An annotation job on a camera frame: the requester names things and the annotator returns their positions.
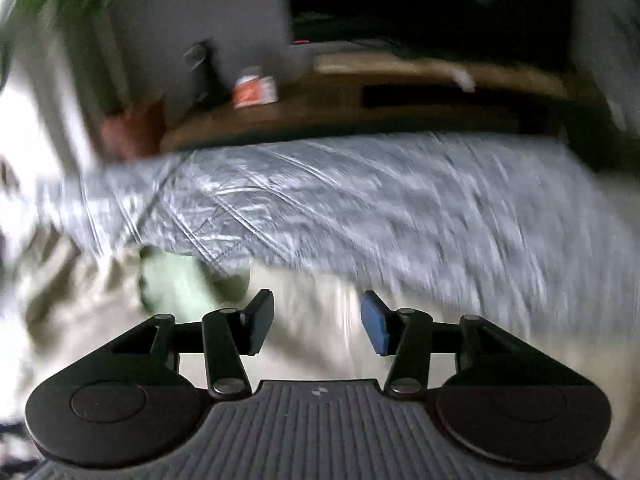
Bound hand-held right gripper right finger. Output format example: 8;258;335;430
360;290;531;396

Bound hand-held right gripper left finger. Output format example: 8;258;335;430
107;289;276;401

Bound beige garment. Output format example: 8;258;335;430
0;240;640;480

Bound silver quilted blanket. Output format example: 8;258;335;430
0;130;640;341

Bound wooden tv stand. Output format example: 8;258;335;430
160;52;601;153

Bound terracotta plant pot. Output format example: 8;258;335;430
100;102;166;161

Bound orange and white box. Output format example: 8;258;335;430
232;67;278;108

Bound black tabletop device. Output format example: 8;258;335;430
182;40;221;106

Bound black television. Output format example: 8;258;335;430
287;0;576;71

